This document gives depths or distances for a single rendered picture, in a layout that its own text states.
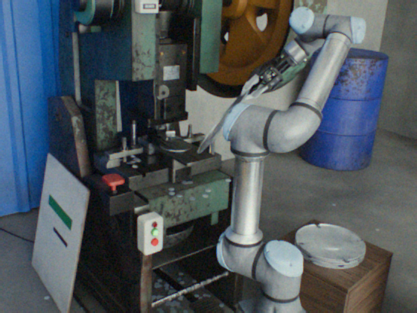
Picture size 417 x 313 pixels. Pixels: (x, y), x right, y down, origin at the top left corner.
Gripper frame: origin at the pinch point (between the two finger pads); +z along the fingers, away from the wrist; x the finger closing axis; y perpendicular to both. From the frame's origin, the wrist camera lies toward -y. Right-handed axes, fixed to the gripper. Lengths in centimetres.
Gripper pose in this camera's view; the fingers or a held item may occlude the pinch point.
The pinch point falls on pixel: (245, 95)
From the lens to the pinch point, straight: 172.2
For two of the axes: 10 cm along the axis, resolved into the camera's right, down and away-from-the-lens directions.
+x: 6.7, 7.0, 2.4
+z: -7.4, 6.2, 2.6
